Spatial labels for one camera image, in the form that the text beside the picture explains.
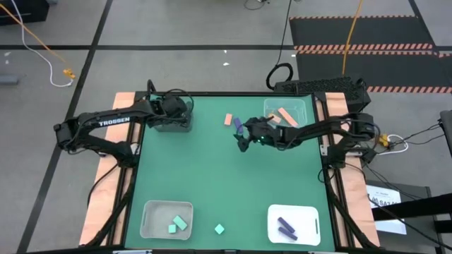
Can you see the shallow translucent tray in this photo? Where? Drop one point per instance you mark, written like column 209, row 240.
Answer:
column 159, row 215

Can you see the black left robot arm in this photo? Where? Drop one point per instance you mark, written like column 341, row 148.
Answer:
column 113, row 121

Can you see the white printed paper sheet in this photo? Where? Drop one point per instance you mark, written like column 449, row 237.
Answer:
column 386, row 211

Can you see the black floor box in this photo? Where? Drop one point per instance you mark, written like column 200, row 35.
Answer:
column 21, row 10

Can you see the dark side cart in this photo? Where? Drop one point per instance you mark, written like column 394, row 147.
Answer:
column 420, row 211

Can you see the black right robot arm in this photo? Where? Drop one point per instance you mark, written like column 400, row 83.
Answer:
column 318, row 130

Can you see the long orange foam block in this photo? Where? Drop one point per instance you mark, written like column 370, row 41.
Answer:
column 287, row 117

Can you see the grey floor object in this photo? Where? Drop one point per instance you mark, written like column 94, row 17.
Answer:
column 7, row 79

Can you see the teal foam cube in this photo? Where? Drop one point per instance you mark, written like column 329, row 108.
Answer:
column 219, row 229

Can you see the clear plastic bin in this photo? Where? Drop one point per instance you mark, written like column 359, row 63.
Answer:
column 300, row 106

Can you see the long teal foam block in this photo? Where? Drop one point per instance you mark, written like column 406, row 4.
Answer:
column 179, row 222

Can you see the small teal foam block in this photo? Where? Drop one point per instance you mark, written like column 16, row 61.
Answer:
column 172, row 228

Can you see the black aluminium table frame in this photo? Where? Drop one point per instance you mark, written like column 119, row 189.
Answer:
column 229, row 94

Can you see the dark grey plastic bin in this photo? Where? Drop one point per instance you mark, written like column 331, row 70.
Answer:
column 173, row 128

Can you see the wooden table side board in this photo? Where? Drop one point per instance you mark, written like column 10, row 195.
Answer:
column 355, row 190
column 102, row 197

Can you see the yellow plug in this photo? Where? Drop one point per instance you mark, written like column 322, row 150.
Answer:
column 383, row 139

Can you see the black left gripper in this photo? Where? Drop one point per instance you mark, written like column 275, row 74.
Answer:
column 173, row 109

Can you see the black hazard-striped floor mat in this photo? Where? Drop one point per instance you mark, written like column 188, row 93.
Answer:
column 381, row 70
column 360, row 31

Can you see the black perforated box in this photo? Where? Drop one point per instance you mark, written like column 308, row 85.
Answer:
column 318, row 88

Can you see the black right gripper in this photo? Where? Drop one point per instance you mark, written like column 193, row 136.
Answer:
column 265, row 134

